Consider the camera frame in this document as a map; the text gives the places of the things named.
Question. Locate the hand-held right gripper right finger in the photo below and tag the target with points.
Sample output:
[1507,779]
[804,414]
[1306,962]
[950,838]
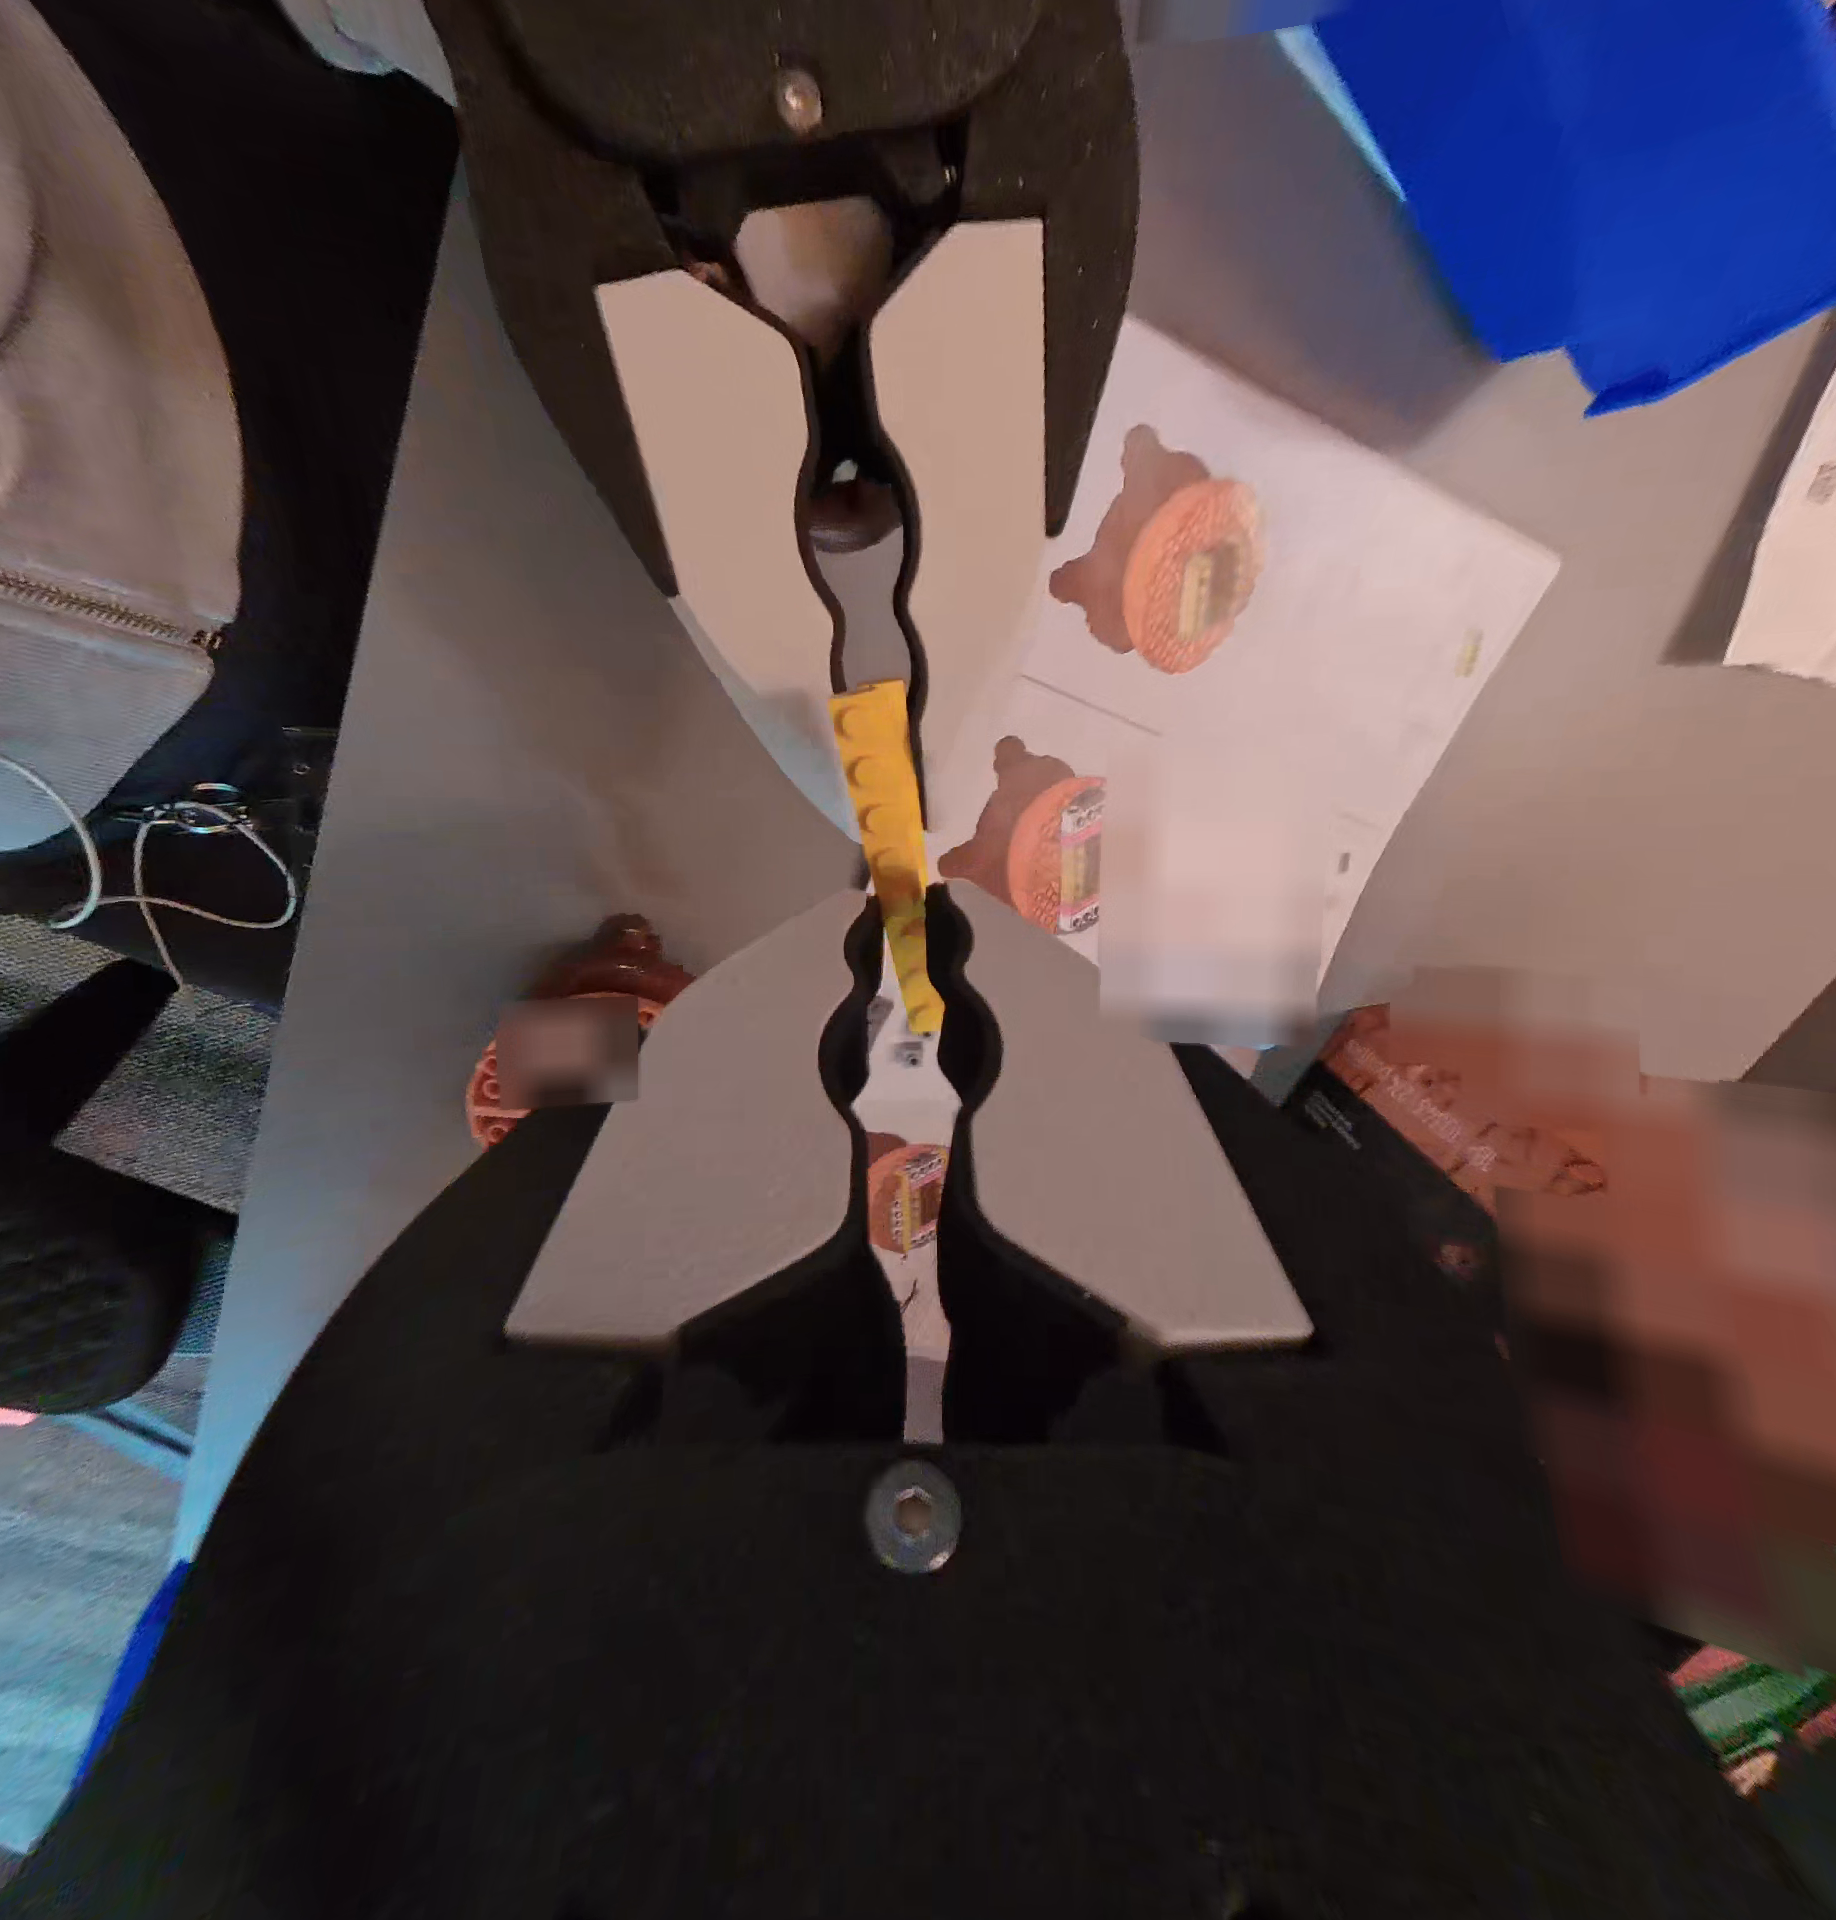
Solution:
[1127,1185]

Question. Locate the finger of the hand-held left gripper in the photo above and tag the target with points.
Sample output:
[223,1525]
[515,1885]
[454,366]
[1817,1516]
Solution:
[962,421]
[707,450]

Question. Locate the white paper sheet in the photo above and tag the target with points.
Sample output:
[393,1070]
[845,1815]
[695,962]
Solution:
[1817,570]

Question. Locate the grey desk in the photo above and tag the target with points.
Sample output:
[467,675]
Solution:
[483,751]

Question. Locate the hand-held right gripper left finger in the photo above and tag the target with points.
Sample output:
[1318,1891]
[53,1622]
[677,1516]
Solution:
[707,1185]

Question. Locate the black orchid picture box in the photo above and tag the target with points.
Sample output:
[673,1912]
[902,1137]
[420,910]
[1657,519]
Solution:
[1337,1111]

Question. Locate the narrow yellow toy plate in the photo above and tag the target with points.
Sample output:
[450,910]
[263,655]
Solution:
[881,810]

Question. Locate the toy instruction sheet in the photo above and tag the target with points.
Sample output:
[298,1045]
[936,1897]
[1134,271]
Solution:
[1352,570]

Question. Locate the blue plastic bin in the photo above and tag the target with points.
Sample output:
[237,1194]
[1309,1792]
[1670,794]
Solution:
[1607,180]

